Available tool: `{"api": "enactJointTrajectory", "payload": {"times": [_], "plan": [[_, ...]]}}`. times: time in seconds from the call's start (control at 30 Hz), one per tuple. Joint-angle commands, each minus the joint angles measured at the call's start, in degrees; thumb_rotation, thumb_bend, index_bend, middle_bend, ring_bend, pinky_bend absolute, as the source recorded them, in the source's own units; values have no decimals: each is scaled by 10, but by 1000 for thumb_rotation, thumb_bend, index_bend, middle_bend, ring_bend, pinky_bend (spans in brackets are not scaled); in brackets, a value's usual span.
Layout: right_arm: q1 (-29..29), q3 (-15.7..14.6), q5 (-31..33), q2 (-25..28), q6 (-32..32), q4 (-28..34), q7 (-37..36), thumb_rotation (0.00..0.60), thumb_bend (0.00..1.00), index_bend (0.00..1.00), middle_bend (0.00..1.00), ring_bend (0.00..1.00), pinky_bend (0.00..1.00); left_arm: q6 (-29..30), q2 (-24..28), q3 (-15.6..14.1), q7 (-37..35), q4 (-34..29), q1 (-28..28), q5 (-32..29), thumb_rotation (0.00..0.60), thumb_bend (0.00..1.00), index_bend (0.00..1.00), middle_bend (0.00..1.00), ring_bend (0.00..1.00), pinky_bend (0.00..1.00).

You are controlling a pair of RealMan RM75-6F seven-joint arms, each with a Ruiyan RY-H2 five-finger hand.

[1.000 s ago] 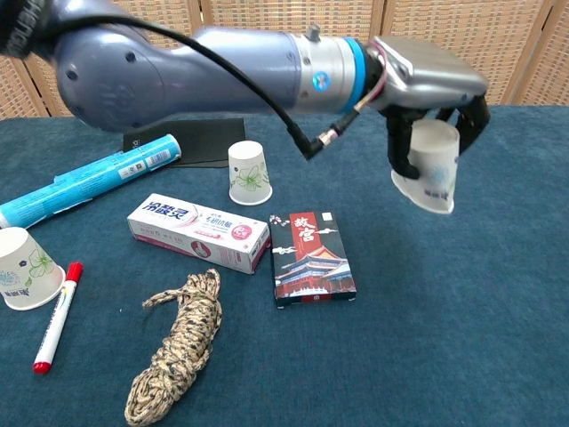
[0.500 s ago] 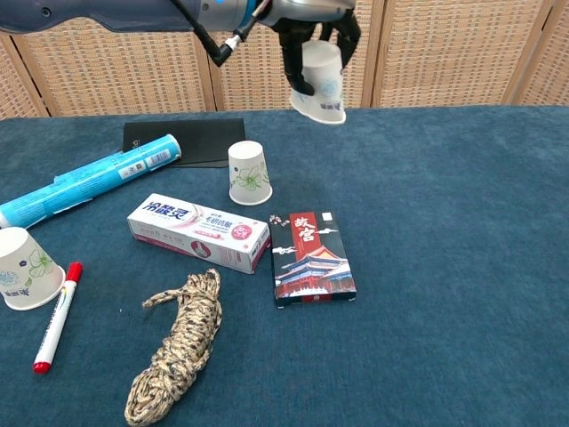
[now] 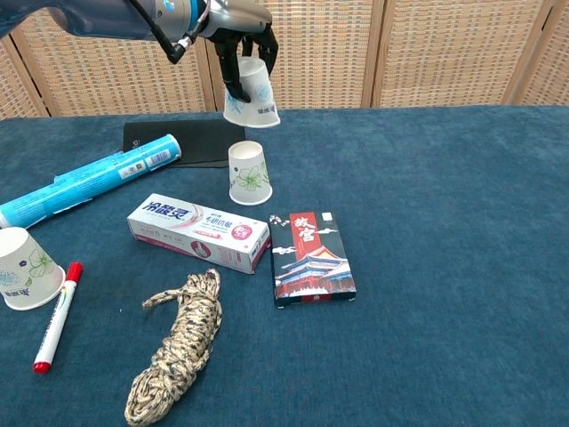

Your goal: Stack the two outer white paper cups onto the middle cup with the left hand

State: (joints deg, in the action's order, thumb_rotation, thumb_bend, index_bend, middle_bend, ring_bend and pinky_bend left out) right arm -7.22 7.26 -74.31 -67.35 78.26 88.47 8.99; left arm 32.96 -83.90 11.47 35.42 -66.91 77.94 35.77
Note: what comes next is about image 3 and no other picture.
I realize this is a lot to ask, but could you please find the white marker red cap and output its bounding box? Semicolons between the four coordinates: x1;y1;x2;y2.
32;261;84;375

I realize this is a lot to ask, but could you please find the beige camouflage rope bundle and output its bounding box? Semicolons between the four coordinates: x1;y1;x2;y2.
124;268;223;427

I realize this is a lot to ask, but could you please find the woven bamboo folding screen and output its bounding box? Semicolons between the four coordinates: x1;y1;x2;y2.
0;0;569;119

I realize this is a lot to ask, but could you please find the black cable with connector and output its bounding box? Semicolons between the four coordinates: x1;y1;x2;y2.
126;0;199;63

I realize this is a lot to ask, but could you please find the white pink toothpaste box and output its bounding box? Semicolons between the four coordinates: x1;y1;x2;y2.
126;192;272;276

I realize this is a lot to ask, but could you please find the teal carpet table cover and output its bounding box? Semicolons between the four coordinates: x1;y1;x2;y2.
0;104;569;427

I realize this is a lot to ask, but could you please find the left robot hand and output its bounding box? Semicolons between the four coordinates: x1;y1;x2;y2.
197;0;280;103

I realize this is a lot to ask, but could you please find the white paper cup blue flower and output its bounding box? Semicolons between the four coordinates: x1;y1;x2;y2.
221;56;281;129

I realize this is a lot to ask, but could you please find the white paper cup green flower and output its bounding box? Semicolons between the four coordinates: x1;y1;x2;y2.
228;140;274;206
0;226;67;311

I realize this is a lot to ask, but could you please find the black leather wallet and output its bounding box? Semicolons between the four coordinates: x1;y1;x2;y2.
122;117;246;169

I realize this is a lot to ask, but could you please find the light blue cylindrical tube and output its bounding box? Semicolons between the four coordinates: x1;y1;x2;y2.
0;133;183;230

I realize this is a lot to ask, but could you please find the dark palace print card box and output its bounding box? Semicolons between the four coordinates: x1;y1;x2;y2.
268;210;357;310

